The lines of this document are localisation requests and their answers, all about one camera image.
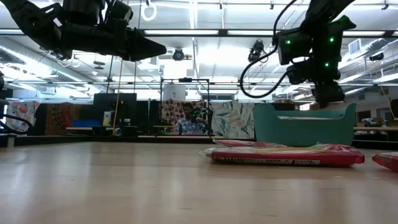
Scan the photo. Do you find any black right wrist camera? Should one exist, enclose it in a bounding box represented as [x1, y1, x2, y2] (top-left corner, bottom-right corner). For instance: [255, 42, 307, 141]
[287, 67, 315, 85]

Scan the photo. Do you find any person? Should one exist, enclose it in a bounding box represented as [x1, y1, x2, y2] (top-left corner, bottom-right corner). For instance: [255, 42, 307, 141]
[175, 102, 209, 136]

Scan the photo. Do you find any floral patterned cloth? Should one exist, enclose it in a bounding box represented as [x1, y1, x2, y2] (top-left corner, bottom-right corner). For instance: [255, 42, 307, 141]
[5, 100, 41, 134]

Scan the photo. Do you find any white ceiling air vent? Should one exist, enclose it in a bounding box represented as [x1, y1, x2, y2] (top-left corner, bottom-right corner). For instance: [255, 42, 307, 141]
[348, 39, 363, 56]

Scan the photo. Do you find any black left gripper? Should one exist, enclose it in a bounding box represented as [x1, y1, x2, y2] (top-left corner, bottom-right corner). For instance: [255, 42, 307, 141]
[60, 20, 168, 62]

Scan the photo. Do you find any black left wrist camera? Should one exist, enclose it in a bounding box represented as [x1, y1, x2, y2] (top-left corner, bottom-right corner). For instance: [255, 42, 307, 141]
[107, 0, 134, 23]

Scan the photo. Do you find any black metal frame rig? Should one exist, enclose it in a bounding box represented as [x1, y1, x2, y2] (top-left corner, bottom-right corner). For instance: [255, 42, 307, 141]
[159, 77, 211, 140]

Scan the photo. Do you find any wooden background table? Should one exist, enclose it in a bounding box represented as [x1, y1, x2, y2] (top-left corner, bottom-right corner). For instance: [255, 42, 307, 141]
[65, 126, 106, 131]
[353, 126, 398, 132]

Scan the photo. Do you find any round black ceiling fixture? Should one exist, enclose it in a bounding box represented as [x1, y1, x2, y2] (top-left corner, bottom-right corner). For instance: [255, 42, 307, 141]
[172, 48, 186, 62]

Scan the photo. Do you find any leaf patterned cloth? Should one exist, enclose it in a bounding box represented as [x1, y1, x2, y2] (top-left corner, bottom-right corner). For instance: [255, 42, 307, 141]
[208, 101, 256, 139]

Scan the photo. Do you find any black table edge rail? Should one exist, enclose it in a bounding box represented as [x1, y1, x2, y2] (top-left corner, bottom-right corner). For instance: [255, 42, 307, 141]
[0, 135, 398, 149]

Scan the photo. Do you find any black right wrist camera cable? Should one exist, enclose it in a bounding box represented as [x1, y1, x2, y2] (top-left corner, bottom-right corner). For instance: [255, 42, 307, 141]
[239, 0, 299, 100]

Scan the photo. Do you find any blue box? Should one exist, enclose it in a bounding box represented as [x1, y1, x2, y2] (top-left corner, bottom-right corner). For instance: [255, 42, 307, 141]
[72, 119, 102, 128]

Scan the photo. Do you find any thin yellow pole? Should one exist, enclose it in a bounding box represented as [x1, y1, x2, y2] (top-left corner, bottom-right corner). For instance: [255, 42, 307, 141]
[111, 58, 124, 135]

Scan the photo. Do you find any orange red patterned cloth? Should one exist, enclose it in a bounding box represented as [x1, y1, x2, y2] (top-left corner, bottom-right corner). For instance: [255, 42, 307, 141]
[45, 102, 95, 136]

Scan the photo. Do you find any black panel screen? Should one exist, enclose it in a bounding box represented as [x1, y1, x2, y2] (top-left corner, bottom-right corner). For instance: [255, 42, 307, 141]
[93, 92, 137, 137]

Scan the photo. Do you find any teal plastic basket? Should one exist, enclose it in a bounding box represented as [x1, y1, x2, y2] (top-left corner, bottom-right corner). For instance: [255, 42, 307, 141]
[252, 103, 358, 147]

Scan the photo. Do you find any brown circle patterned cloth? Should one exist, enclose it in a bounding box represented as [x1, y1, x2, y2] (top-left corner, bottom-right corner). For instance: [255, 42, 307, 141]
[160, 99, 206, 136]

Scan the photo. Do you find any black ceiling camera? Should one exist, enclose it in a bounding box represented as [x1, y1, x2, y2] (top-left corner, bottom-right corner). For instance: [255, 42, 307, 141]
[248, 39, 269, 63]

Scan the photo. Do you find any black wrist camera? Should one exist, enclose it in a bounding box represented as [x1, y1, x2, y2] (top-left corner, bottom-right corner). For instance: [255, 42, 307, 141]
[107, 0, 134, 23]
[287, 67, 315, 85]

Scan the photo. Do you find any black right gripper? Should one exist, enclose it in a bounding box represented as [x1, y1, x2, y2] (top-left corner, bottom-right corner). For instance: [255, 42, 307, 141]
[310, 58, 345, 109]

